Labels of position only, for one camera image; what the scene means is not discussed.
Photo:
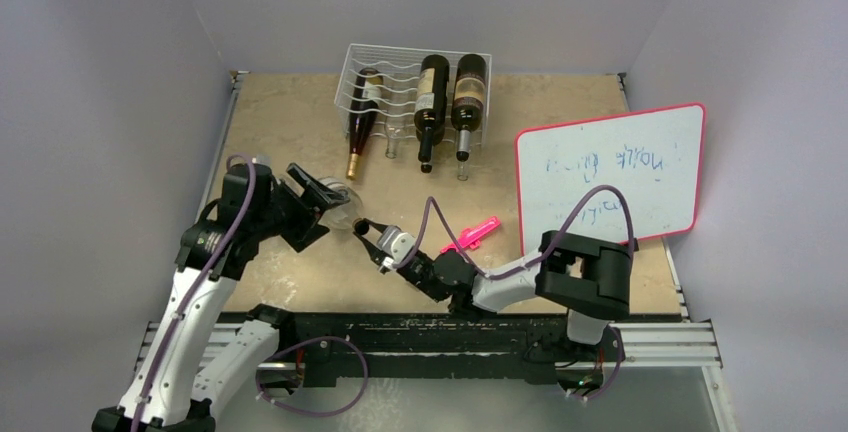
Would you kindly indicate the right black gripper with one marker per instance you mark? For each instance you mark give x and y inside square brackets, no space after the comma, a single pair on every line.
[375,240]

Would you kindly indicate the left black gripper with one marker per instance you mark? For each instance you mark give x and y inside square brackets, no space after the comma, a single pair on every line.
[307,228]

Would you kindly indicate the green bottle cream label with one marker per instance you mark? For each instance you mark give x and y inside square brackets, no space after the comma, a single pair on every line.
[430,107]

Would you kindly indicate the green bottle brown label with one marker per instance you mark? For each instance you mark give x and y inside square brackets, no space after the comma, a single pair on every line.
[469,97]

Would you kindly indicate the clear bottle with black cap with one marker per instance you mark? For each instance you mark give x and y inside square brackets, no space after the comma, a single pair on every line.
[344,217]

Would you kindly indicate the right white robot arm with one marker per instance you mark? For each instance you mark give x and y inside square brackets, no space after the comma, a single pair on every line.
[590,277]

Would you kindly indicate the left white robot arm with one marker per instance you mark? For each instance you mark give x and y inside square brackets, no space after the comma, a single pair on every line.
[171,390]

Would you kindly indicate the small clear empty bottle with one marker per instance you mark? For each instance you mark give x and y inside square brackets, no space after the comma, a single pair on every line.
[394,129]

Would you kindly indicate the clear bottle under rack right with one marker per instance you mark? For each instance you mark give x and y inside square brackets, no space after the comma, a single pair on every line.
[463,165]

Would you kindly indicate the dark red gold-capped bottle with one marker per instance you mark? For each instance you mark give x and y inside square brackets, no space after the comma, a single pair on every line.
[362,116]

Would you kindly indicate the pink plastic clip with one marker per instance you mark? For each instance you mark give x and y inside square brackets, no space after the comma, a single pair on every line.
[471,238]

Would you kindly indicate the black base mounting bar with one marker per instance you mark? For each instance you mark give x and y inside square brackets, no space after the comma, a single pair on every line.
[533,348]

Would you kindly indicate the pink-framed whiteboard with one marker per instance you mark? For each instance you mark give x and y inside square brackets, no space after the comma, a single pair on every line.
[652,157]

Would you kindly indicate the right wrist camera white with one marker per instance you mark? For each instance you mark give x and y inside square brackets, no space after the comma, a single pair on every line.
[396,245]

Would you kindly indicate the white wire wine rack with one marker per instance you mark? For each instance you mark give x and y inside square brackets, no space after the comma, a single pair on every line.
[400,68]

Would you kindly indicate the aluminium table edge rail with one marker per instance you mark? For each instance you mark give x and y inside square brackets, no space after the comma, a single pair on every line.
[210,167]

